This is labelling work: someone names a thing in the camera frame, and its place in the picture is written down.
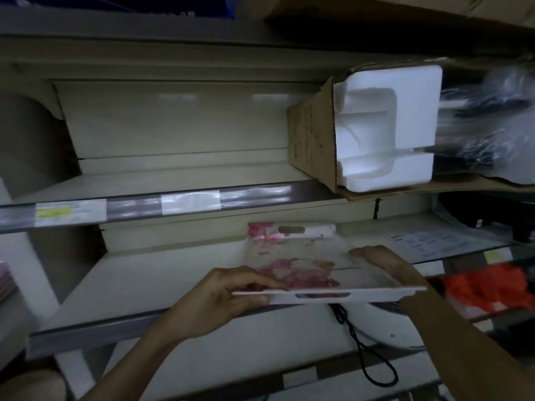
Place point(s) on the person's left hand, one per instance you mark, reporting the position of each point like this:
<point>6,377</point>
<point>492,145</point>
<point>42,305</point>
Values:
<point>209,304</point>

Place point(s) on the person's right hand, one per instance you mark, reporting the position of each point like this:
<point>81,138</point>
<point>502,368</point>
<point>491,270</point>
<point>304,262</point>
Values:
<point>393,265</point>

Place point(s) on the white tray with pink print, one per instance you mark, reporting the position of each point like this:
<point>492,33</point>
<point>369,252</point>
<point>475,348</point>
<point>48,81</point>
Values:
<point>317,267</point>

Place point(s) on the person's right forearm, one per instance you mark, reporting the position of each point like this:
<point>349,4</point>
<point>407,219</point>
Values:
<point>468,350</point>

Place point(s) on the white paper sheet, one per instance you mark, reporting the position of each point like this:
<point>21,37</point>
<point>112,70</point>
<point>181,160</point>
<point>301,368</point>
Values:
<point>443,244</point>

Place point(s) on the round white electric cooker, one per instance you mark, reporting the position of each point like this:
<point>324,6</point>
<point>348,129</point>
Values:
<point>388,325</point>

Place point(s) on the red cloth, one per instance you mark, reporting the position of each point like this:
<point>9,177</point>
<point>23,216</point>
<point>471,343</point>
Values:
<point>489,288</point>

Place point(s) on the black pan in plastic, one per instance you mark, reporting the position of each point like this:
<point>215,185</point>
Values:
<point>493,212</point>

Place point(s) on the open cardboard box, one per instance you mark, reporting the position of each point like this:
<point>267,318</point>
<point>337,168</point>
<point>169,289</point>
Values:
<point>309,137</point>

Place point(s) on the white styrofoam end block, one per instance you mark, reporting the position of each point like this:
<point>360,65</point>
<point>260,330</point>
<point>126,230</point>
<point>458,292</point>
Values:
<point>418,104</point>

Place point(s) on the plastic wrapped appliance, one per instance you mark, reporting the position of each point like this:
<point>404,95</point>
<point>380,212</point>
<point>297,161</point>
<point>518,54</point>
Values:
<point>489,125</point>

